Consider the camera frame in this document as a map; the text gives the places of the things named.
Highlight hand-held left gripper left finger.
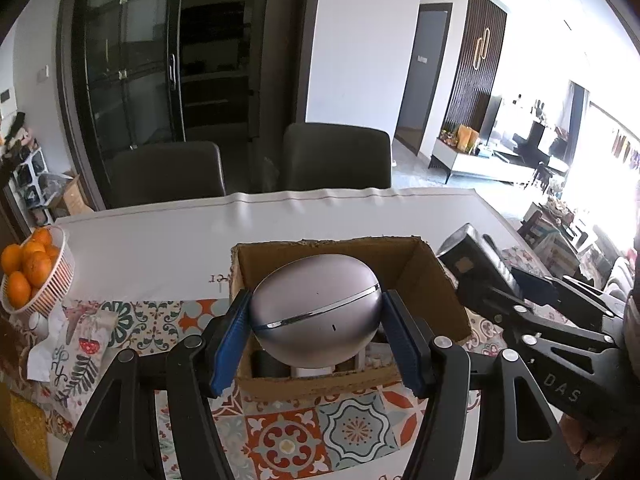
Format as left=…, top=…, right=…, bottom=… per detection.
left=56, top=287, right=254, bottom=480

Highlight white low console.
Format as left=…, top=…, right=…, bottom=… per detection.
left=429, top=137, right=552, bottom=187

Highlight white cube shelf rack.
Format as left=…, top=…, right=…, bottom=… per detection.
left=9, top=152, right=57, bottom=227

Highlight white slatted fruit basket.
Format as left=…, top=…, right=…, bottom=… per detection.
left=0, top=225, right=76, bottom=319

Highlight black television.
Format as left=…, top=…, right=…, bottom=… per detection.
left=481, top=94, right=504, bottom=137

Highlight dark glass sliding door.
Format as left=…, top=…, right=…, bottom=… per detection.
left=56, top=0, right=282, bottom=212

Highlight patterned fabric tissue cover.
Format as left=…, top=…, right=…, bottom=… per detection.
left=27, top=305, right=122, bottom=412

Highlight small white bottle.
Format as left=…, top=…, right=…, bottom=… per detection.
left=27, top=312, right=51, bottom=339

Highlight black rectangular device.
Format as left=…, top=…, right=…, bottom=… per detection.
left=436, top=223, right=522, bottom=307

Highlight cardboard box on floor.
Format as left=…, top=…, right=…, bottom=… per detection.
left=49, top=172, right=97, bottom=217

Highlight dark grey dining chair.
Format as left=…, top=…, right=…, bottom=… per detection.
left=106, top=141, right=227, bottom=209
left=279, top=122, right=394, bottom=194

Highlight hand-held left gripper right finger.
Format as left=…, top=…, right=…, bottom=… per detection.
left=381, top=289, right=581, bottom=480

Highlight pile of oranges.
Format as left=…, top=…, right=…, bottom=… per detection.
left=0, top=227, right=62, bottom=310

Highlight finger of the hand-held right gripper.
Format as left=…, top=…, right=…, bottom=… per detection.
left=509, top=264, right=627, bottom=320
left=461, top=280, right=622, bottom=352

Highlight person's right hand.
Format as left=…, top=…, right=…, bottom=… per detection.
left=564, top=409, right=628, bottom=472

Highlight cardboard box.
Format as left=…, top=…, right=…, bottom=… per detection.
left=229, top=236, right=473, bottom=404
left=49, top=172, right=97, bottom=217

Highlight pale silver oval case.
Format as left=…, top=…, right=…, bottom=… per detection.
left=250, top=254, right=384, bottom=367

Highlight dark grey room door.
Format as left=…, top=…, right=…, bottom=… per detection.
left=396, top=4, right=454, bottom=157

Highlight dark bags pile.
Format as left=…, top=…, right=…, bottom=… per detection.
left=0, top=110, right=40, bottom=162

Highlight gold cabinet handles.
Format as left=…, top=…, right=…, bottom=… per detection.
left=473, top=30, right=491, bottom=71

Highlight white printed table cover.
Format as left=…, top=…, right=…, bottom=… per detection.
left=51, top=187, right=527, bottom=480

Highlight yellow textured box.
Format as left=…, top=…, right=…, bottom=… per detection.
left=0, top=385, right=54, bottom=477

